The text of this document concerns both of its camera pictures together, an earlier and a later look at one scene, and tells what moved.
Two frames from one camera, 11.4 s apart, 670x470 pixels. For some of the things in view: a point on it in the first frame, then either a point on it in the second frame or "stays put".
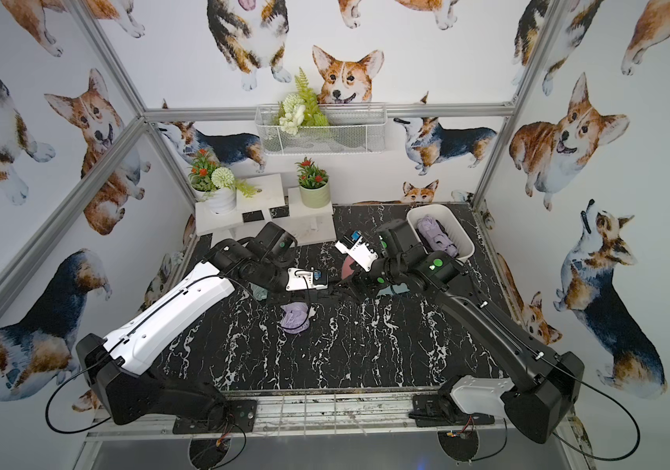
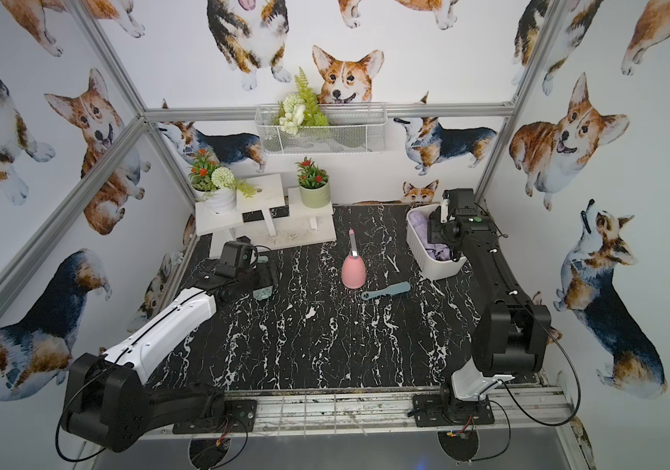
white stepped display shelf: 309,225 stays put
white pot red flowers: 217,184 stays put
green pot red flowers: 313,184 stays put
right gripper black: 358,276 → 435,230
